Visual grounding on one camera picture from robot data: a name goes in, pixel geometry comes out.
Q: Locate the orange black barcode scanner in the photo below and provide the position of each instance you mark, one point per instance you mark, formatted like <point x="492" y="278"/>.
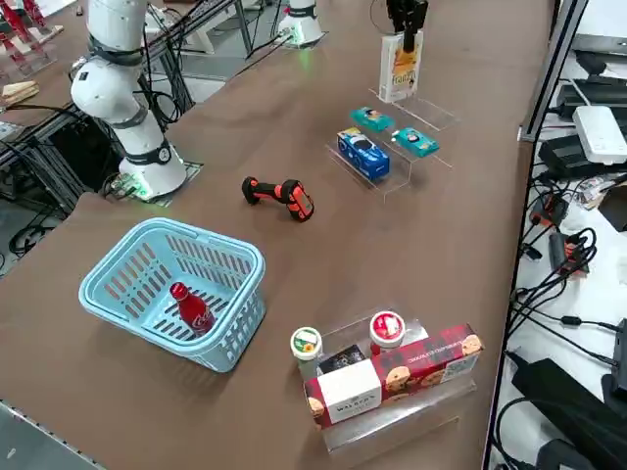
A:
<point x="289" y="198"/>

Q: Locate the orange black power plug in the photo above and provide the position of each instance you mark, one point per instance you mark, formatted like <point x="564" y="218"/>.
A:
<point x="546" y="210"/>

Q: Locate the green-lidded white cup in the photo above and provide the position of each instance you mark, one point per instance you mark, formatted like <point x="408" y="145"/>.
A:
<point x="306" y="343"/>

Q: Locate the red Coca-Cola bottle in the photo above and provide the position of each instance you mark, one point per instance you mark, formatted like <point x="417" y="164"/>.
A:
<point x="193" y="313"/>

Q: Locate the blue Oreo box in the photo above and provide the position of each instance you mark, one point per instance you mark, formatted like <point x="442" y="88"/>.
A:
<point x="365" y="156"/>

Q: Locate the red-lidded white cup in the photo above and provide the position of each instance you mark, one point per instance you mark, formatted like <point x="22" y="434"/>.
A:
<point x="387" y="328"/>

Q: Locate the teal snack packet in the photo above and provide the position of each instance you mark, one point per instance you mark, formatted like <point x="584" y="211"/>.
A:
<point x="372" y="119"/>
<point x="416" y="142"/>

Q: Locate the red tartan cookie box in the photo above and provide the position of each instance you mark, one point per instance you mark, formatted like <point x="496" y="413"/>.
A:
<point x="421" y="362"/>

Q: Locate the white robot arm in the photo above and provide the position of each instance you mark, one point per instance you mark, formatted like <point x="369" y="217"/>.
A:
<point x="301" y="22"/>
<point x="112" y="93"/>

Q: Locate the light blue shopping basket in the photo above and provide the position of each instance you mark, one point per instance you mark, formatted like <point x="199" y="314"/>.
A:
<point x="206" y="355"/>

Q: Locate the clear acrylic tiered shelf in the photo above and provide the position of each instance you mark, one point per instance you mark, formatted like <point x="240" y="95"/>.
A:
<point x="392" y="431"/>
<point x="399" y="186"/>

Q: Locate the black power brick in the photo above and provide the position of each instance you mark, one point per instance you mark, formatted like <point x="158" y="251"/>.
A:
<point x="563" y="156"/>

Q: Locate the black bag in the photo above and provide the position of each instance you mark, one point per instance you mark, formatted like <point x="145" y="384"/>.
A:
<point x="563" y="401"/>

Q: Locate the small black box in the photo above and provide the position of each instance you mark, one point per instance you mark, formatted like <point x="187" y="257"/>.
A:
<point x="340" y="360"/>

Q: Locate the black power adapter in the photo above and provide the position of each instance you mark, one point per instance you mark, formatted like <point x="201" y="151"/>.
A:
<point x="557" y="249"/>

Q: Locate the wooden blocks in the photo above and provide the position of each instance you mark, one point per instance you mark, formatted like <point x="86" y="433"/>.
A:
<point x="19" y="92"/>

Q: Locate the aluminium camera post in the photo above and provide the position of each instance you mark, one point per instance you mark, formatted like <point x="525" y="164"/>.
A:
<point x="552" y="63"/>

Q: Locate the white yellow cookie box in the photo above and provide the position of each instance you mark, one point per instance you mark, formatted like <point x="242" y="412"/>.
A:
<point x="399" y="73"/>

